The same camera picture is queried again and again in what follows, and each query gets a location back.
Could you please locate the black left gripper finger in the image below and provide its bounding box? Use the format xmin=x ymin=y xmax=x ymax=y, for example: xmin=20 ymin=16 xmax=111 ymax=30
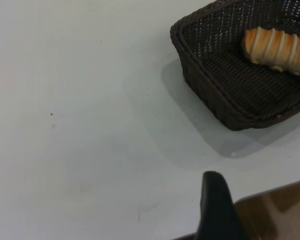
xmin=194 ymin=171 xmax=262 ymax=240

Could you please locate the dark brown wicker basket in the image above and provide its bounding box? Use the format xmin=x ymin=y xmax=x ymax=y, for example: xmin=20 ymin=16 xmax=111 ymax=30
xmin=169 ymin=0 xmax=300 ymax=132

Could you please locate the golden ridged bread roll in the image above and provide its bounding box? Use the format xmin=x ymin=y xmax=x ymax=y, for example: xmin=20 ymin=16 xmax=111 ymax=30
xmin=241 ymin=26 xmax=300 ymax=77

